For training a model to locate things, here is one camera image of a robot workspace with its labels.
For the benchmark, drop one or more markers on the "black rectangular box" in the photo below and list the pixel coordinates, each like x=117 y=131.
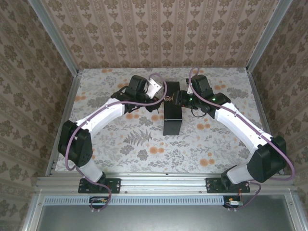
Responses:
x=172 y=120

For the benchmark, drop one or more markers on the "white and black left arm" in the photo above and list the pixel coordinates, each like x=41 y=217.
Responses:
x=103 y=118

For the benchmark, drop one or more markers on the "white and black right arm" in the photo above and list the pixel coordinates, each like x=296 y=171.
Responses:
x=243 y=125

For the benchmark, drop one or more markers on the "floral patterned table cover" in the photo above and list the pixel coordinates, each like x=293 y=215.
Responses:
x=144 y=149

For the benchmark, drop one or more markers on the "small green circuit board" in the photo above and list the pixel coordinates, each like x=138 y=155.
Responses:
x=234 y=202
x=99 y=200

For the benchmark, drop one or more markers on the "aluminium side frame rail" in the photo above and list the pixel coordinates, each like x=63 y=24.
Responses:
x=65 y=120
x=258 y=101

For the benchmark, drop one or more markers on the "aluminium corner post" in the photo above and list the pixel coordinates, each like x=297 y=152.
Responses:
x=267 y=36
x=53 y=36

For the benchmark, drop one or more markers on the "aluminium front frame rail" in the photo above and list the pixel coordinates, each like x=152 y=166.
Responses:
x=163 y=183

